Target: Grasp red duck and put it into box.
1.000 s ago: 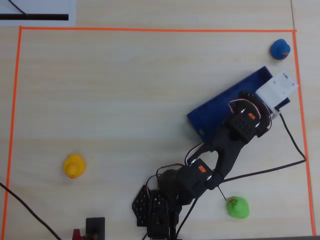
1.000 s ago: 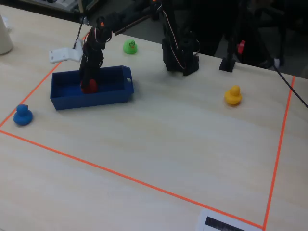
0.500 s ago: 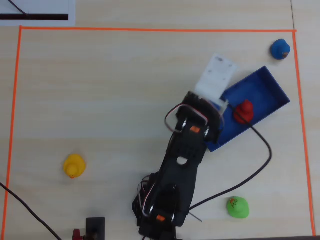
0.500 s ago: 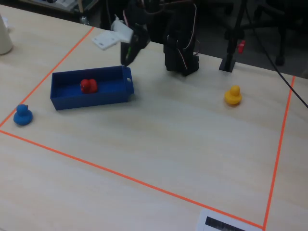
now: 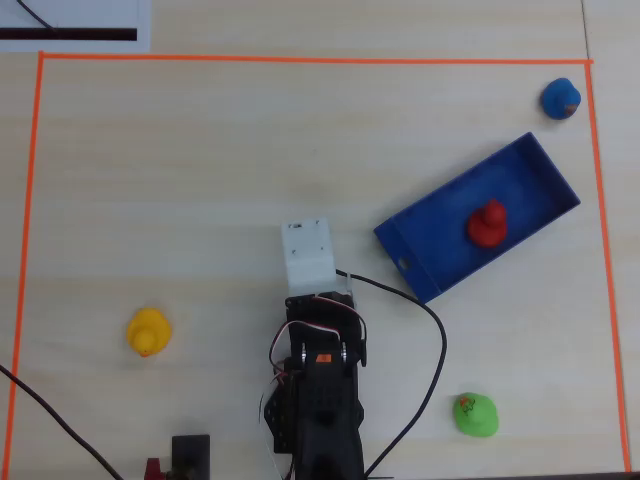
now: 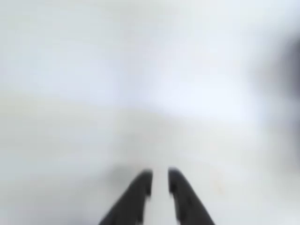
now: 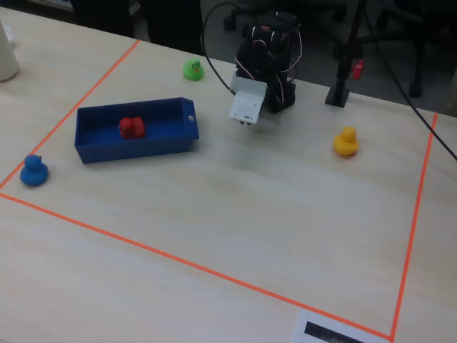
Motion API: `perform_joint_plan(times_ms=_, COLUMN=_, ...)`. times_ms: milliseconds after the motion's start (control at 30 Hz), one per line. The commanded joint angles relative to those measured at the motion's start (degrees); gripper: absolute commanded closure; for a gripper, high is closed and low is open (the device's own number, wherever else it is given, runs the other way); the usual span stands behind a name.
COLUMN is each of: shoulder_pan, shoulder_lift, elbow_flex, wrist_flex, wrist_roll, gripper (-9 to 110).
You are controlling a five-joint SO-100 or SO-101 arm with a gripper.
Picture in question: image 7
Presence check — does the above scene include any red rubber duck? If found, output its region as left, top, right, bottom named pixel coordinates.
left=119, top=116, right=146, bottom=140

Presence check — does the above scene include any green rubber duck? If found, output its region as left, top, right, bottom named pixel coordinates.
left=182, top=58, right=206, bottom=82

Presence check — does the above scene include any yellow rubber duck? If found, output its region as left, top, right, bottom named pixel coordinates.
left=333, top=126, right=359, bottom=158

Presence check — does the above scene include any blue plastic box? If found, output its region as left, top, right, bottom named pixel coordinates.
left=74, top=96, right=200, bottom=164

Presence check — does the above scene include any blue rubber duck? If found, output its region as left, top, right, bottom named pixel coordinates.
left=19, top=154, right=49, bottom=187

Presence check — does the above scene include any black office chair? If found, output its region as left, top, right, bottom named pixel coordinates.
left=367, top=0, right=446, bottom=98

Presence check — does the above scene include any orange tape strip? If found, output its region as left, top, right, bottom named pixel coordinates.
left=389, top=112, right=439, bottom=342
left=0, top=192, right=393, bottom=340
left=0, top=39, right=141, bottom=189

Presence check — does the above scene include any white card with black print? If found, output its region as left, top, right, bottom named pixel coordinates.
left=291, top=309, right=390, bottom=343

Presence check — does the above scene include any white cup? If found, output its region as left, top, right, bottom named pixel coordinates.
left=0, top=21, right=19, bottom=82

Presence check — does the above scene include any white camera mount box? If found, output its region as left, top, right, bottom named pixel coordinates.
left=228, top=73, right=268, bottom=126

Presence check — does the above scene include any white servo wire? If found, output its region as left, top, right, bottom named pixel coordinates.
left=287, top=28, right=303, bottom=74

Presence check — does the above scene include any black camera cable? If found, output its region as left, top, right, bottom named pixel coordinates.
left=200, top=1, right=243, bottom=96

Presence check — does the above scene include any black camera stand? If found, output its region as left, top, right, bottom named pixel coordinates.
left=324, top=0, right=368, bottom=108

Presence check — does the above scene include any red clamp handle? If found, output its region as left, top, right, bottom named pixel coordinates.
left=351, top=59, right=366, bottom=81

